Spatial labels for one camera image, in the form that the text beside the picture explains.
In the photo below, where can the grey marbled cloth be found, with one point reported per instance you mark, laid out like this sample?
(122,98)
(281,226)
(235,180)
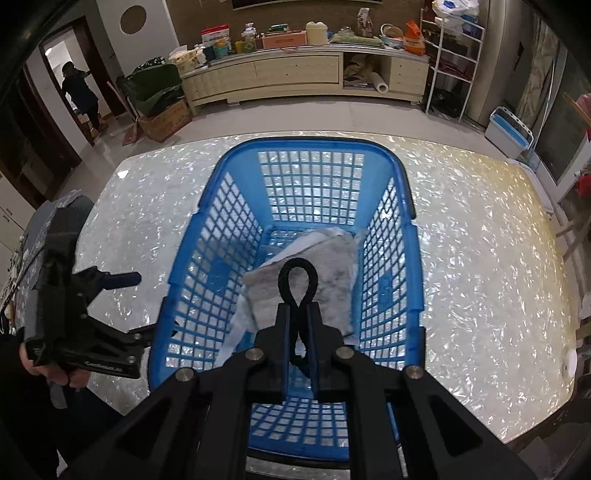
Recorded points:
(323,277)

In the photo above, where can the grey covered chair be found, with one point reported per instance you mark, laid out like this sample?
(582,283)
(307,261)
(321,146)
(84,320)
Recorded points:
(69,212)

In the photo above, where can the black television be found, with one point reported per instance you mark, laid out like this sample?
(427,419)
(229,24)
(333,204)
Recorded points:
(304,3)

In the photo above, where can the blue plastic basket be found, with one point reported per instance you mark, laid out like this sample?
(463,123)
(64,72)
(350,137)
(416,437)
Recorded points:
(231,157)

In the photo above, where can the dark wooden door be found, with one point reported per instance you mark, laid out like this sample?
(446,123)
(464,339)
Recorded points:
(32,138)

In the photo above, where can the white paper roll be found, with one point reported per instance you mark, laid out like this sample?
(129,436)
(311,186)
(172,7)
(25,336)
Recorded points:
(381,84)

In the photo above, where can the white metal rack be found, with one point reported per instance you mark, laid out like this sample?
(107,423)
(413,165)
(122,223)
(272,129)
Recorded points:
(478,55)

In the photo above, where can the white round device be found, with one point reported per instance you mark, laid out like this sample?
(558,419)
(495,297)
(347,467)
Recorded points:
(571,363)

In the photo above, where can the white blue storage box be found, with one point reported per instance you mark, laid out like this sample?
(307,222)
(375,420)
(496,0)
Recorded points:
(508,131)

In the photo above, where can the pile of clothes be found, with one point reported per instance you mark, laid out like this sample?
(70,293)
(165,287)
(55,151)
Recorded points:
(585,100)

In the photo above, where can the orange bag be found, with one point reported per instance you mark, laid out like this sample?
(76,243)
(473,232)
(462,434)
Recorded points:
(414,39)

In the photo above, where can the cream plastic jug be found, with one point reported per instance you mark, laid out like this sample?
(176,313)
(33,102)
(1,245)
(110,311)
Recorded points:
(317,33)

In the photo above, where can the white plastic bag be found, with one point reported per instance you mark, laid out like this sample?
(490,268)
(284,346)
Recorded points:
(455,9)

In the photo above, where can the person's left hand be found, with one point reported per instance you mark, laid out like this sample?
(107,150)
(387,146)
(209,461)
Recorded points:
(51,374)

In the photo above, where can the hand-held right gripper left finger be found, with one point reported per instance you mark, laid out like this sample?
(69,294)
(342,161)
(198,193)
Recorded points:
(286,323)

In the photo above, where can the patterned curtain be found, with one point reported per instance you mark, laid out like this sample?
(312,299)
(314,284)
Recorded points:
(535,60)

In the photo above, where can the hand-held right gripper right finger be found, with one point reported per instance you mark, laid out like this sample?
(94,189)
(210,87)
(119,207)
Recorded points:
(311,323)

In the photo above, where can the red broom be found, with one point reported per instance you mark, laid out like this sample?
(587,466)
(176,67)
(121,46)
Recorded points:
(131,134)

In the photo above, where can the yellow tissue carton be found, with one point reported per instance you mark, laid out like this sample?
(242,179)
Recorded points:
(187,57)

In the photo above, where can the cream television cabinet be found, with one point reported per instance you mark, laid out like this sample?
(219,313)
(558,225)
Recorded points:
(295,69)

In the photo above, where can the pink box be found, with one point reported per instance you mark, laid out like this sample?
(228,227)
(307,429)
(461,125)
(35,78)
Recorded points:
(284,40)

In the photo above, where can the standing air conditioner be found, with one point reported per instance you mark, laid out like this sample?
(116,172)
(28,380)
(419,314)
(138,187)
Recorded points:
(494,55)

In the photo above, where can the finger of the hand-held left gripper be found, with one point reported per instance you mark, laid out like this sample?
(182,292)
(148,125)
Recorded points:
(147,334)
(111,279)

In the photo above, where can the cardboard box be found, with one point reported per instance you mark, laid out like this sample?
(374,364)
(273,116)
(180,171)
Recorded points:
(166,122)

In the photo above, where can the white and red bag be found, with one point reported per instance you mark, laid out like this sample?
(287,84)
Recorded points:
(216,36)

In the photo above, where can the person's left forearm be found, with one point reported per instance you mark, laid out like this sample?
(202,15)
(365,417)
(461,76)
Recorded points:
(37,429)

